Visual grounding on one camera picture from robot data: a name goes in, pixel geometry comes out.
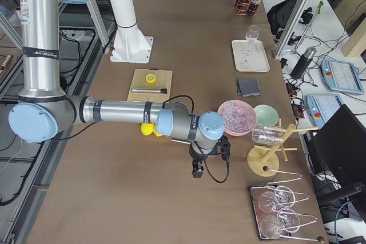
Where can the wooden cup tree stand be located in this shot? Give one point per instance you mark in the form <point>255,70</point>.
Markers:
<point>263,160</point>

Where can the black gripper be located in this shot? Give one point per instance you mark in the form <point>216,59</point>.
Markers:
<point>195,157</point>

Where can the half lemon slice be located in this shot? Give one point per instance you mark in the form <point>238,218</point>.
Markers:
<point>150,78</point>

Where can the black thermos bottle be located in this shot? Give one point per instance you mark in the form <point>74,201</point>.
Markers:
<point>303,63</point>

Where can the green ceramic bowl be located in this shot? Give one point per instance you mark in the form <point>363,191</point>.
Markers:
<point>266,115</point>

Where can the yellow lemon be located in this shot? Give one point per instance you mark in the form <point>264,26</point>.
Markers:
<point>147,128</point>
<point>157,134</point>

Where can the clear wine glass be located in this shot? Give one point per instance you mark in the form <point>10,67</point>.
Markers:
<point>252,33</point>

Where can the dark glass rack tray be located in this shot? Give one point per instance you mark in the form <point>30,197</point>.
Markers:
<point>254,194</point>

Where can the copper wire bottle basket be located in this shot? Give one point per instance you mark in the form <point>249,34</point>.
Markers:
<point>243,9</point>

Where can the black computer monitor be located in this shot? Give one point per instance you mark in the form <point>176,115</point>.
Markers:
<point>339,146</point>

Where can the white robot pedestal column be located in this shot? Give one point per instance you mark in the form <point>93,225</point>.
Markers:
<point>130,45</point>

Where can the cream rabbit tray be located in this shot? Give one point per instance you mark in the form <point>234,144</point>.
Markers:
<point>249,57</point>

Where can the steel muddler black tip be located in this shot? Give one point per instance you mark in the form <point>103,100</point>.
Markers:
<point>142,90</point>

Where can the upside-down wine glass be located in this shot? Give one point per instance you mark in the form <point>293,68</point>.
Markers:
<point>282,225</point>
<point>275,199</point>

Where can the clear glass mug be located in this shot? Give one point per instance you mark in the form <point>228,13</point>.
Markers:
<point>268,135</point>

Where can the grey folded cloth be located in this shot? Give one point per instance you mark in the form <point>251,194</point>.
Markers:
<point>248,87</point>

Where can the aluminium frame post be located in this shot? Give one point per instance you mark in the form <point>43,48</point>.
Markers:
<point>291,24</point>

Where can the pink bowl of ice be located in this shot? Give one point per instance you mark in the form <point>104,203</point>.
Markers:
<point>240,117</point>

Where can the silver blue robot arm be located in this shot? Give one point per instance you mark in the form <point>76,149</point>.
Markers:
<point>44,109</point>

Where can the blue teach pendant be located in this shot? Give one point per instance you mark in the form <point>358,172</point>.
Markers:
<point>341,76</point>
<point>322,107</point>

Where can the bamboo cutting board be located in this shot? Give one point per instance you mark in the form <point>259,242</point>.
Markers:
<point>150,85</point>

